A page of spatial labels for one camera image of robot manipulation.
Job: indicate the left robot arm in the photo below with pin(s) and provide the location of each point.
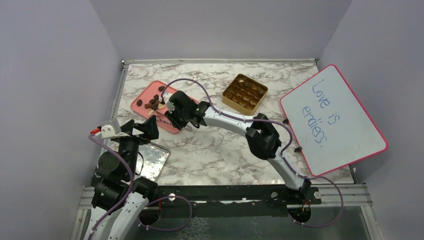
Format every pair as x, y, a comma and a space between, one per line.
119, 197

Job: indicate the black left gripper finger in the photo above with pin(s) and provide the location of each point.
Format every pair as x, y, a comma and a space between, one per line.
127, 127
149, 128

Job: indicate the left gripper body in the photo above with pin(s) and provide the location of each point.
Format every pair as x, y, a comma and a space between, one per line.
141, 139

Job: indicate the pink framed whiteboard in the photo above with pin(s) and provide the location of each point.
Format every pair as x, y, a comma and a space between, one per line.
330, 124

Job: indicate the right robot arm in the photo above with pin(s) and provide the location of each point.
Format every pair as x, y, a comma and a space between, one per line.
263, 141

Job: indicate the dark oval chocolate left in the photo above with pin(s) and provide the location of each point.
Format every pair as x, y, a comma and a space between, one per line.
139, 102

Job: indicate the pink silicone tongs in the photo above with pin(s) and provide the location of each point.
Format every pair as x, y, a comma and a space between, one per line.
163, 118

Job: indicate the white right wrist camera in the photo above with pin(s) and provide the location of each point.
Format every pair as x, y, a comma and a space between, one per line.
167, 100

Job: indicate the pink plastic tray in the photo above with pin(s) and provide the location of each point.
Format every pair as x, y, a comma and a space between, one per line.
146, 95

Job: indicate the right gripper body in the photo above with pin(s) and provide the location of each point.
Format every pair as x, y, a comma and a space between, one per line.
178, 119

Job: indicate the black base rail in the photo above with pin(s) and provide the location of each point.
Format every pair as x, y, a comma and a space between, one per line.
226, 201

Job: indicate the gold chocolate tin box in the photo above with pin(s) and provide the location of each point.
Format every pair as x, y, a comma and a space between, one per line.
244, 95

